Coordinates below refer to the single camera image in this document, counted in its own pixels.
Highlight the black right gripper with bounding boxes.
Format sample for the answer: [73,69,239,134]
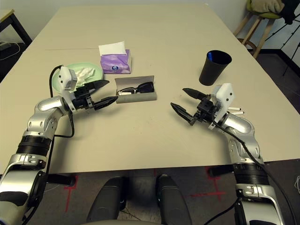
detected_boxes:
[170,88,218,127]

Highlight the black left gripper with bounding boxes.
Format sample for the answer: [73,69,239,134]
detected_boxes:
[70,79,119,111]

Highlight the light green plate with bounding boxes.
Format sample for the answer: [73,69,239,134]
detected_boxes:
[52,61,104,93]

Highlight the white tissue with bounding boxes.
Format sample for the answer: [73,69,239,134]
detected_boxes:
[73,67,97,87]

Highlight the grey glasses case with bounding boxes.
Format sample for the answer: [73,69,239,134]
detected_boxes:
[114,75,157,104]

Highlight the black sunglasses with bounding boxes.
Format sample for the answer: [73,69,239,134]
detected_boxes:
[117,81,155,96]

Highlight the purple tissue pack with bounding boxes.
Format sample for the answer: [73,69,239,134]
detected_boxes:
[98,41,132,75]

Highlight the black cup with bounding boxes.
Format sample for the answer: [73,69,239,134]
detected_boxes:
[198,50,233,86]

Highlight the dark right robot leg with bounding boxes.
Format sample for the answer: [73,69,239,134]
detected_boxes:
[156,174,193,225]

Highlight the dark robot leg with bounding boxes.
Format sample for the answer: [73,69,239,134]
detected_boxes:
[156,174,193,225]
[87,177,127,222]

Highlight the wooden stool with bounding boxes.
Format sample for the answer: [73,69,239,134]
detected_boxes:
[233,11,275,59]

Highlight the dark left robot leg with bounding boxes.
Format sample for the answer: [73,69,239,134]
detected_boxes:
[87,177,127,222]

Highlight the black tripod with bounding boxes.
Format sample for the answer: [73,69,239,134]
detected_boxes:
[264,20,300,77]

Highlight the green stool cushion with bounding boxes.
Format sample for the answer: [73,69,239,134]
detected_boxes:
[246,0,282,19]

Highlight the beige jacket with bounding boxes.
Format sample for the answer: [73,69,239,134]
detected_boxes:
[249,0,285,14]

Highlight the black garment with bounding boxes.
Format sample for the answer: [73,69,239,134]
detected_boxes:
[280,0,300,25]

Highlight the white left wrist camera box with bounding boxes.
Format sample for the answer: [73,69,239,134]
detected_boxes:
[58,66,78,111]

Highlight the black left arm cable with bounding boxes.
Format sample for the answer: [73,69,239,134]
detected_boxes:
[22,65,75,225]

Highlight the white floor cable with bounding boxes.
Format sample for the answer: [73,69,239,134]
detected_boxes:
[0,42,22,60]

